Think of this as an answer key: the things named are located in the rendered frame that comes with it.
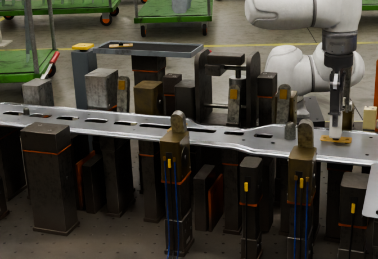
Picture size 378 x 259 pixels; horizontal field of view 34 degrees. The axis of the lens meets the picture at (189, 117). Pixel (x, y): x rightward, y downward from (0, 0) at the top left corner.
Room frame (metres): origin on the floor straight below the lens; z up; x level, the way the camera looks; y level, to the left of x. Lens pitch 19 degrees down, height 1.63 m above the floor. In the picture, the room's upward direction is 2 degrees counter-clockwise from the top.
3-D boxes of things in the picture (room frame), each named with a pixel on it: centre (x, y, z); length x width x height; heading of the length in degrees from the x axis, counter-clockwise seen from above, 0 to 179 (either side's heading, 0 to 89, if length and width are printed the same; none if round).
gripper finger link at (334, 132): (1.57, -0.40, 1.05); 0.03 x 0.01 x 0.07; 69
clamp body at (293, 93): (1.83, -0.31, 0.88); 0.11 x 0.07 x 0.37; 160
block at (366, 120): (1.67, -0.52, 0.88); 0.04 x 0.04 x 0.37; 70
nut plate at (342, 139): (1.58, -0.40, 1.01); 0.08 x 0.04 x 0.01; 70
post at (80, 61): (2.22, 0.38, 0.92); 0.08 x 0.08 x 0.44; 70
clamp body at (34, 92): (2.11, 0.53, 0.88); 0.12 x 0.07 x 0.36; 160
